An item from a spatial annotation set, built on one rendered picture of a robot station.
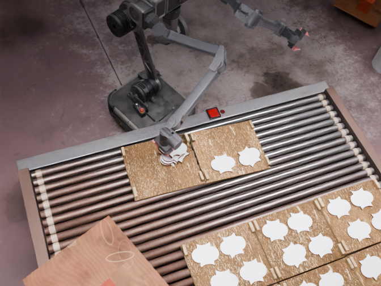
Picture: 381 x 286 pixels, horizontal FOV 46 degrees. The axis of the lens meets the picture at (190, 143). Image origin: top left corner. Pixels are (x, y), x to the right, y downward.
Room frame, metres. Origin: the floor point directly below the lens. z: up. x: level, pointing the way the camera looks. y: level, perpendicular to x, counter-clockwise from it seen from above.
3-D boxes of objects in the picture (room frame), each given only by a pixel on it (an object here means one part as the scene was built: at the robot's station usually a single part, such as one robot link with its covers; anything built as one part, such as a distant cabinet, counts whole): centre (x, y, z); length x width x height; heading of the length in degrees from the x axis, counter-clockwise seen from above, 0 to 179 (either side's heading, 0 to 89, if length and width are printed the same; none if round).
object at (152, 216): (1.14, -0.23, 0.90); 1.95 x 0.05 x 0.05; 121
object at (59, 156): (1.59, 0.04, 0.89); 2.08 x 0.08 x 0.06; 121
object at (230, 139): (1.43, -0.24, 0.93); 0.41 x 0.35 x 0.02; 117
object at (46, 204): (1.35, -0.10, 0.90); 1.95 x 0.05 x 0.05; 121
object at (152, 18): (1.83, 0.34, 1.45); 0.09 x 0.08 x 0.12; 145
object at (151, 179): (1.24, 0.14, 0.93); 0.41 x 0.35 x 0.02; 118
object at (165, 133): (1.25, 0.14, 1.25); 0.07 x 0.06 x 0.07; 55
